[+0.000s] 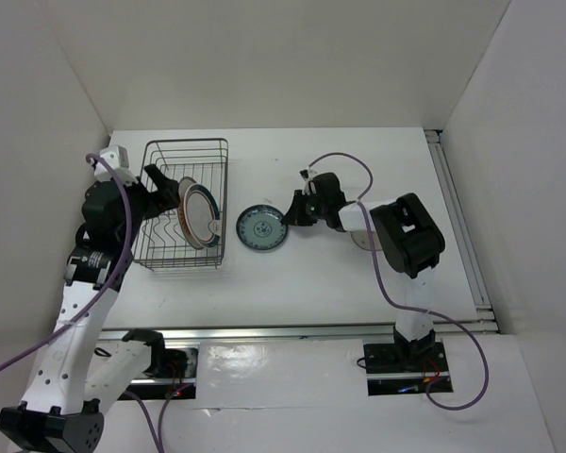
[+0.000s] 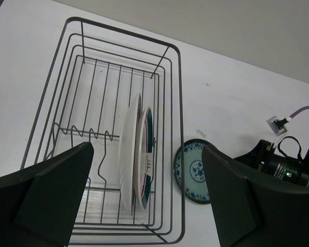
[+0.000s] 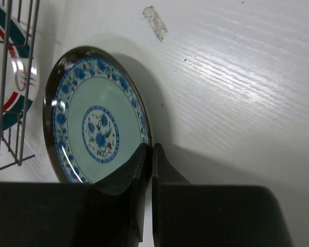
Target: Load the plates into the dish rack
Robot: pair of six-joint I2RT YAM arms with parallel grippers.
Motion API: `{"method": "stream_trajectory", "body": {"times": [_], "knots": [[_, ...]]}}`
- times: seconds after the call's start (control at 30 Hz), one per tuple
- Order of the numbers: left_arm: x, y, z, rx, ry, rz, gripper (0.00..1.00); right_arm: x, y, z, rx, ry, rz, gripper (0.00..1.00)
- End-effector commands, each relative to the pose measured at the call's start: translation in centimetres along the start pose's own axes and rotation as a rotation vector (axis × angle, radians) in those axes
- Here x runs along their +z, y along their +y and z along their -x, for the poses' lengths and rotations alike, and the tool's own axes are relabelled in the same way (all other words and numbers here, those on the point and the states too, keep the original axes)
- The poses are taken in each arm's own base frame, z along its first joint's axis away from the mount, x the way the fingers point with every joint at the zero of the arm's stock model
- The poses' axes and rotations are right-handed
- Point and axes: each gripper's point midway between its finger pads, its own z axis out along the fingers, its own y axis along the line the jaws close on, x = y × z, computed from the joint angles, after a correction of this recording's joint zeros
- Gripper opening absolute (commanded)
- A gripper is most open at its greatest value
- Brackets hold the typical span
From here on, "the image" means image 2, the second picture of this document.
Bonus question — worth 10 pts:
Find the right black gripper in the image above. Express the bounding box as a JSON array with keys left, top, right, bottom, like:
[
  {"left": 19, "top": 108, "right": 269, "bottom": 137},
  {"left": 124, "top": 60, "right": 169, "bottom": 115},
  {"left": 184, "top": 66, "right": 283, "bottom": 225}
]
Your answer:
[{"left": 235, "top": 139, "right": 309, "bottom": 188}]

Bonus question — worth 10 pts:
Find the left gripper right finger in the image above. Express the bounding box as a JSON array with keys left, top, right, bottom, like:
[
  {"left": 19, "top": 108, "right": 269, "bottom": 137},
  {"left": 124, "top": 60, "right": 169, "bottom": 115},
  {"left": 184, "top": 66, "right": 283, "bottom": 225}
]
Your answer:
[{"left": 202, "top": 146, "right": 309, "bottom": 246}]

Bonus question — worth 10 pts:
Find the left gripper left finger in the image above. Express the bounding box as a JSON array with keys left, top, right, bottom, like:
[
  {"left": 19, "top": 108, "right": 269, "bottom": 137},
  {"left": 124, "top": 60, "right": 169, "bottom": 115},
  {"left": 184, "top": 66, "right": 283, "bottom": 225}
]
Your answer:
[{"left": 0, "top": 142, "right": 94, "bottom": 246}]

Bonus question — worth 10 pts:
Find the orange sunburst white plate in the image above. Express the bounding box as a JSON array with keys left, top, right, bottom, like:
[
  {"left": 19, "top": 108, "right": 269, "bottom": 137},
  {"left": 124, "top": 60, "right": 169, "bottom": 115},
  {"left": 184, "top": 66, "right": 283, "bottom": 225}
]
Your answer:
[{"left": 118, "top": 93, "right": 141, "bottom": 215}]

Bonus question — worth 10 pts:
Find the teal red rimmed plate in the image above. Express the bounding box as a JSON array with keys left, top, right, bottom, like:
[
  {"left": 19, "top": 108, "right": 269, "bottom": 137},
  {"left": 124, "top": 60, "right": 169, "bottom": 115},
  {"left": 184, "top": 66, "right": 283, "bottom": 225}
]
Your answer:
[{"left": 133, "top": 107, "right": 154, "bottom": 209}]

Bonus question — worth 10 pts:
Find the blue floral small plate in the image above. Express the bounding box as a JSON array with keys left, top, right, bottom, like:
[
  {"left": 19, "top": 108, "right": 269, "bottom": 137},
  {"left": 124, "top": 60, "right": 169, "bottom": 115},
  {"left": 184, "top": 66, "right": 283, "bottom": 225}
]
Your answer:
[{"left": 173, "top": 138, "right": 211, "bottom": 204}]

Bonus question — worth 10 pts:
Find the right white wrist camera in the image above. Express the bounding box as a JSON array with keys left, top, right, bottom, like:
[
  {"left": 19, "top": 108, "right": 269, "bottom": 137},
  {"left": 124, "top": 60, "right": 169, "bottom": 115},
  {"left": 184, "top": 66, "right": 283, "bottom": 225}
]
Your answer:
[{"left": 266, "top": 116, "right": 289, "bottom": 136}]

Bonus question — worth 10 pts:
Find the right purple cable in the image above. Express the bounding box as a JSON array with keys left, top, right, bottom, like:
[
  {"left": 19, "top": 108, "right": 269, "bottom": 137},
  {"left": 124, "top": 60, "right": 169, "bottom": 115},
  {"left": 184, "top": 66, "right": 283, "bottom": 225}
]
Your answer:
[{"left": 285, "top": 104, "right": 309, "bottom": 121}]

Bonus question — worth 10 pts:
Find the grey wire dish rack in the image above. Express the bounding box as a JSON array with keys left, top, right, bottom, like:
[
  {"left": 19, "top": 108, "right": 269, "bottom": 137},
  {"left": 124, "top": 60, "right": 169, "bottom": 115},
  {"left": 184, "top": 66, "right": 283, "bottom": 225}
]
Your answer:
[{"left": 21, "top": 16, "right": 186, "bottom": 246}]

